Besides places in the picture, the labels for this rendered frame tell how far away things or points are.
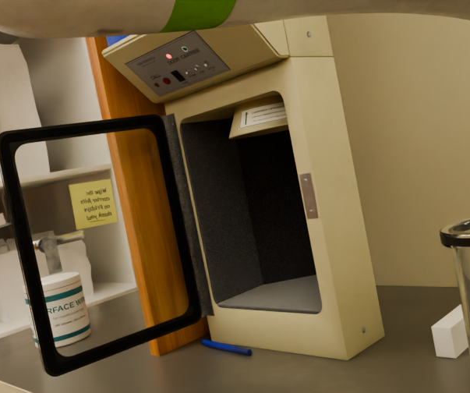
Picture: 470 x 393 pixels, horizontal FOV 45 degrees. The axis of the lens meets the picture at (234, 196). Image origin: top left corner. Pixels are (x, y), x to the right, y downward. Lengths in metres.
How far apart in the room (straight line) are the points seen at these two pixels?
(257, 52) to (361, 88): 0.49
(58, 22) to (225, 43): 0.53
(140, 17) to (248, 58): 0.51
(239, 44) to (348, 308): 0.44
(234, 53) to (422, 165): 0.54
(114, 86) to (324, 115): 0.41
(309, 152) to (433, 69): 0.44
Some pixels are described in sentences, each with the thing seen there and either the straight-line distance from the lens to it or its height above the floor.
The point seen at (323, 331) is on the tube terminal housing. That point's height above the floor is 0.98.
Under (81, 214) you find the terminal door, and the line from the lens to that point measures 0.98.
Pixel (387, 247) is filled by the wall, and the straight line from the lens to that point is 1.33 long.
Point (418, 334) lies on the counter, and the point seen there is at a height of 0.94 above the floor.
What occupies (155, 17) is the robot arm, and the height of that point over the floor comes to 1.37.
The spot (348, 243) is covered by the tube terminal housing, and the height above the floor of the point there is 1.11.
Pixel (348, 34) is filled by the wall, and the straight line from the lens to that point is 1.33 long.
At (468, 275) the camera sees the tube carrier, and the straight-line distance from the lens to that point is 0.57.
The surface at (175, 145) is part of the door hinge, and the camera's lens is 1.07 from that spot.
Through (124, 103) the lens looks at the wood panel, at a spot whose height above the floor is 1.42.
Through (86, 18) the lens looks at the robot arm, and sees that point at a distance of 0.37.
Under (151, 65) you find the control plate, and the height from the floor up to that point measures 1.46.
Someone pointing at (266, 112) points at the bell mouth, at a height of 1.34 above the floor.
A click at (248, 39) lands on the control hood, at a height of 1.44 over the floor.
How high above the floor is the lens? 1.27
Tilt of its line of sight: 3 degrees down
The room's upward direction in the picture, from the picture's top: 11 degrees counter-clockwise
